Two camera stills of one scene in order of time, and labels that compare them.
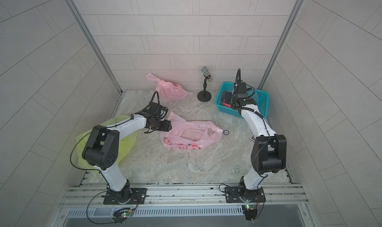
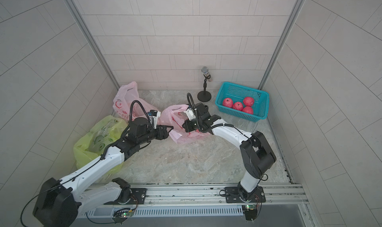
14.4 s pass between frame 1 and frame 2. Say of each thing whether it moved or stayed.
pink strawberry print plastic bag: moved
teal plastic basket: stayed
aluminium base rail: stayed
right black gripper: moved
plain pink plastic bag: moved
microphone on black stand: stayed
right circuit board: stayed
